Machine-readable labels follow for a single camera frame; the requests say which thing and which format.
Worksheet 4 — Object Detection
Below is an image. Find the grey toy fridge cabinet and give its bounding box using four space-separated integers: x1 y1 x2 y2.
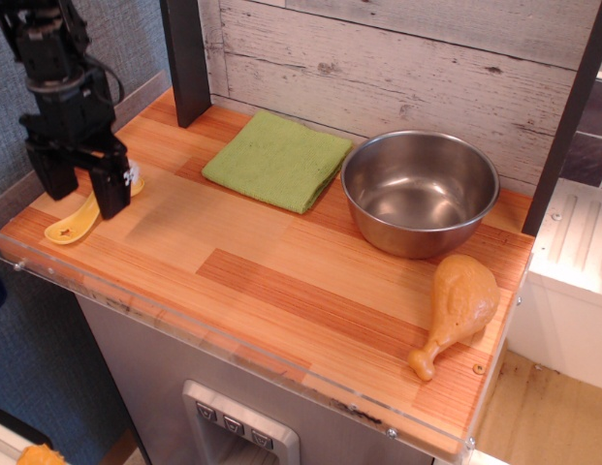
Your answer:
78 297 433 464

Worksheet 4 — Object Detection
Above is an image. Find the orange toy at corner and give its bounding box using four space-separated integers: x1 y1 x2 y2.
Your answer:
16 444 67 465

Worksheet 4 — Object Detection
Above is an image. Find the clear acrylic edge guard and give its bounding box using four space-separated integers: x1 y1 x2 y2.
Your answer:
0 91 480 464

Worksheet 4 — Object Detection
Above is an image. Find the yellow brush with white bristles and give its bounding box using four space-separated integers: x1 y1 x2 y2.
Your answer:
45 162 145 245

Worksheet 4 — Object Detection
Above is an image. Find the dark vertical post right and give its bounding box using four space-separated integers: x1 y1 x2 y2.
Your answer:
522 2 602 236

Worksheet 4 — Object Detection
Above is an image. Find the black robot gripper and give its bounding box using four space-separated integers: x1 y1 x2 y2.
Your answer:
20 67 131 220

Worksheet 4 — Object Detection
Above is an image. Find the dark vertical post left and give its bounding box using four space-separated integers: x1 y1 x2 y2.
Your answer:
160 0 211 128

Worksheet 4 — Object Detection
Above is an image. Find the silver dispenser panel with buttons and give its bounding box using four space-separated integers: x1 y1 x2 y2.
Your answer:
182 380 301 464

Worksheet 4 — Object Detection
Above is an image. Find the stainless steel bowl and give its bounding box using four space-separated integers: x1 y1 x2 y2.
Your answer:
340 130 500 259

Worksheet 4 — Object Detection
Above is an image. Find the white toy sink unit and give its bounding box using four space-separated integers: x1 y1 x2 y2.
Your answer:
506 71 602 393

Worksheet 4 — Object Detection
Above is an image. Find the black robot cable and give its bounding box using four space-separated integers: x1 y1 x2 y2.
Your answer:
84 53 125 110

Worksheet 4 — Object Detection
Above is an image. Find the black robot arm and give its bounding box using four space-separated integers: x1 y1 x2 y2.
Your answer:
0 1 132 219

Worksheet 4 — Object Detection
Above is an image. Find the green rag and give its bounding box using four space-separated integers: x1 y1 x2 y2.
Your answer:
202 110 353 214

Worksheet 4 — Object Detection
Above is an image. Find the plastic toy chicken drumstick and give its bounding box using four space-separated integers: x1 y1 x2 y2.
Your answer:
408 255 500 382

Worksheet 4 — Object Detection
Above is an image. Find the dark vertical post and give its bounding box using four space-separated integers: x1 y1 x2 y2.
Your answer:
160 0 211 128
522 2 602 236

